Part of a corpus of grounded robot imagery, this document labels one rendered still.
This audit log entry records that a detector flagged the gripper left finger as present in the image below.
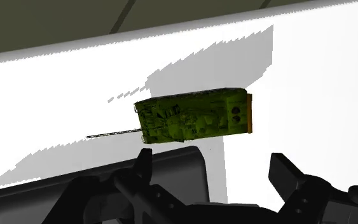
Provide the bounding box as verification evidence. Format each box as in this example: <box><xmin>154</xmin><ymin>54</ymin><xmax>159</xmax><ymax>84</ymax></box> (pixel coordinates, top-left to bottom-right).
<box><xmin>41</xmin><ymin>148</ymin><xmax>198</xmax><ymax>224</ymax></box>

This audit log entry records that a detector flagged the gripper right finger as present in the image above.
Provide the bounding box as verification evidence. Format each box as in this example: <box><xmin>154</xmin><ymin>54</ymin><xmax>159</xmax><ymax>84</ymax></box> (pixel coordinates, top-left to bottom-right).
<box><xmin>268</xmin><ymin>152</ymin><xmax>358</xmax><ymax>224</ymax></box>

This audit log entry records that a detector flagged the dark grey rounded box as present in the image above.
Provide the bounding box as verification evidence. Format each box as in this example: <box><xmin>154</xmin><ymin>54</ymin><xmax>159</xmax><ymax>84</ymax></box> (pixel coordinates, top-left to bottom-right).
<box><xmin>0</xmin><ymin>145</ymin><xmax>210</xmax><ymax>224</ymax></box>

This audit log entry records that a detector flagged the green toy tank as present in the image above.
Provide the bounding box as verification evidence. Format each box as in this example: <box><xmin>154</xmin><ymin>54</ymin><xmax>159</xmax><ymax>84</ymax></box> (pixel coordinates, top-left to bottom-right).
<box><xmin>86</xmin><ymin>87</ymin><xmax>254</xmax><ymax>144</ymax></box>

